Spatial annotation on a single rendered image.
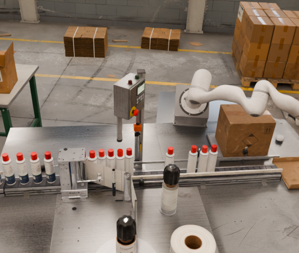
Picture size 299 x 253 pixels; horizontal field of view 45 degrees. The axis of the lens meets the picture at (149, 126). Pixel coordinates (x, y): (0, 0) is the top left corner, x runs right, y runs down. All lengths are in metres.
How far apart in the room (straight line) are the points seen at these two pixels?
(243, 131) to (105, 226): 1.05
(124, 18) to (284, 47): 3.33
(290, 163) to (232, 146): 0.41
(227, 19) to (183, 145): 5.05
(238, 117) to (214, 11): 5.05
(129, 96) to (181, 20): 5.52
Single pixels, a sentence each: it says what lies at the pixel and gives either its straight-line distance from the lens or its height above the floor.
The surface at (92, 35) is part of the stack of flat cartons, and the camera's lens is 5.99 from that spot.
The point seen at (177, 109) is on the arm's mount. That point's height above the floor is 0.95.
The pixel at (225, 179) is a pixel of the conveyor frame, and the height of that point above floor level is 0.87.
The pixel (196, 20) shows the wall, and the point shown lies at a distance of 7.28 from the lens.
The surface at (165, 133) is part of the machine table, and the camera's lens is 2.66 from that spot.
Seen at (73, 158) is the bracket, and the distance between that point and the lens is 1.93.
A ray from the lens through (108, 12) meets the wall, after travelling 7.39.
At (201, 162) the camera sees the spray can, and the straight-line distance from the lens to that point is 2.18.
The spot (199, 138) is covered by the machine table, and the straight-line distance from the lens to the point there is 2.64.
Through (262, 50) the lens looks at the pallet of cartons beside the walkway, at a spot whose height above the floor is 0.55.
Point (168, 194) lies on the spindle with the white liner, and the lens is 1.88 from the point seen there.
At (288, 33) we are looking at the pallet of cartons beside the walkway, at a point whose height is 0.79.
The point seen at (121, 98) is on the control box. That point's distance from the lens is 1.90.
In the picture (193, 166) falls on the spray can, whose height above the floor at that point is 0.95.
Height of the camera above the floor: 2.34
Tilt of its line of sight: 34 degrees down
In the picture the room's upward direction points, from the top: 3 degrees clockwise
